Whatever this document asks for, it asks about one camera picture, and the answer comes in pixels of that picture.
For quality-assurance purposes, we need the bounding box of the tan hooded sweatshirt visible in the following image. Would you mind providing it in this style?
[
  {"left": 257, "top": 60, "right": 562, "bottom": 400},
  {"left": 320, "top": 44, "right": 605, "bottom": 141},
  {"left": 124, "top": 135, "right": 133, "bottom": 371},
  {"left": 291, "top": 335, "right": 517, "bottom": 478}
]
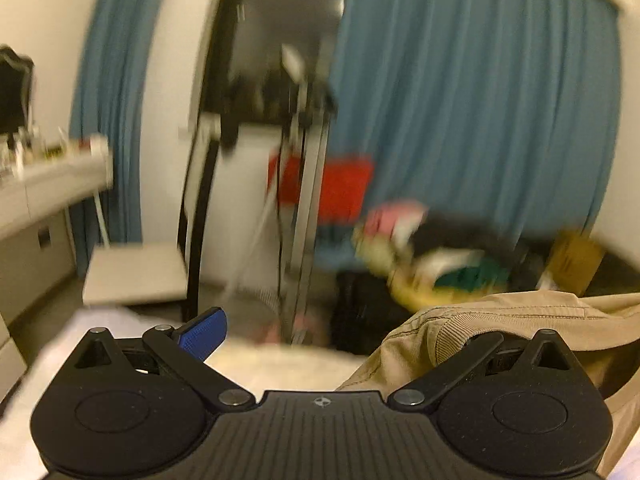
[{"left": 341, "top": 290, "right": 639, "bottom": 479}]

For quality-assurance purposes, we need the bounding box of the pile of mixed clothes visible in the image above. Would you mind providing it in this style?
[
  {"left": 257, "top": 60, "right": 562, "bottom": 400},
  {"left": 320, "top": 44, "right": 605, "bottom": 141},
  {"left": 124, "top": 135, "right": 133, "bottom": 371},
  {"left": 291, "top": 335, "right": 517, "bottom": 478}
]
[{"left": 352, "top": 200, "right": 555, "bottom": 312}]

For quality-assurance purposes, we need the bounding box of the pastel bed duvet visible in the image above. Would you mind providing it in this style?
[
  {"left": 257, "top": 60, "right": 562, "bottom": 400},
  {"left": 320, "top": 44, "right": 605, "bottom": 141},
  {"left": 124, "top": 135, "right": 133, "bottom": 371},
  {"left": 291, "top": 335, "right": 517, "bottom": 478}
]
[{"left": 1, "top": 308, "right": 362, "bottom": 479}]

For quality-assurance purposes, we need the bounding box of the white stool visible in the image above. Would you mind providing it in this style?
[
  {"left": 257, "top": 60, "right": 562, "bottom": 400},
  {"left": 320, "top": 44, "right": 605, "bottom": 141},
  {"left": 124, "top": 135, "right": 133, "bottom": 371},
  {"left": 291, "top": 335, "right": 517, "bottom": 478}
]
[{"left": 82, "top": 243, "right": 188, "bottom": 307}]

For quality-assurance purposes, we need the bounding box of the black white upright appliance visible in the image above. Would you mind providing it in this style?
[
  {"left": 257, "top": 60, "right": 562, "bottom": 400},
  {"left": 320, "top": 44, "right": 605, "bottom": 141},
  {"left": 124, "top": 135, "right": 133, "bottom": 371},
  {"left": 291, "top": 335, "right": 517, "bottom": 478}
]
[{"left": 178, "top": 113, "right": 274, "bottom": 322}]

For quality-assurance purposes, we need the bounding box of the yellow paper bag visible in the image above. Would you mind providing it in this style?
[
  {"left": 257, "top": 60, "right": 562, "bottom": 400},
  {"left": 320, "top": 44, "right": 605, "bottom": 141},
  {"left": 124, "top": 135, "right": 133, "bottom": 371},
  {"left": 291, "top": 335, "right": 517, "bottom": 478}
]
[{"left": 547, "top": 230, "right": 606, "bottom": 296}]

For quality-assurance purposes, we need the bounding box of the white dressing table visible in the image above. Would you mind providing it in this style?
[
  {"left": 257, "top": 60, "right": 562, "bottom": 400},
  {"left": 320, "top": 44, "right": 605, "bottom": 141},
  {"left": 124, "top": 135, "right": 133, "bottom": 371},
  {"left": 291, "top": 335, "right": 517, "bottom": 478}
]
[{"left": 1, "top": 150, "right": 112, "bottom": 382}]

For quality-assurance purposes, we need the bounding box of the narrow blue curtain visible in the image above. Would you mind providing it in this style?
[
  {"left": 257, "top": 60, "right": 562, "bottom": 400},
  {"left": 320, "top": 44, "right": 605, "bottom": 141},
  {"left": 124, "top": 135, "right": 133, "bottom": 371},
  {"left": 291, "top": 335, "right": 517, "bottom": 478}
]
[{"left": 68, "top": 0, "right": 177, "bottom": 252}]

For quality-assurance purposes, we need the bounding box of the large blue curtain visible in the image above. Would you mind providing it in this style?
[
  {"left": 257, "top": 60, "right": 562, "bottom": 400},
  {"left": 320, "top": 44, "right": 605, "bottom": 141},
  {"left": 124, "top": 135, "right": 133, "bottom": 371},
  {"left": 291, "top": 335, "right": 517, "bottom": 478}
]
[{"left": 329, "top": 0, "right": 620, "bottom": 240}]

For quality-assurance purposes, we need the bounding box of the wavy black mirror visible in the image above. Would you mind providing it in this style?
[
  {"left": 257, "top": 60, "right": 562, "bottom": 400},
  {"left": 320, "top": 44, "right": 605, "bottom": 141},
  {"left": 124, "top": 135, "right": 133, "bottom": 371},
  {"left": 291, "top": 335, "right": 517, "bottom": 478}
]
[{"left": 0, "top": 44, "right": 35, "bottom": 134}]

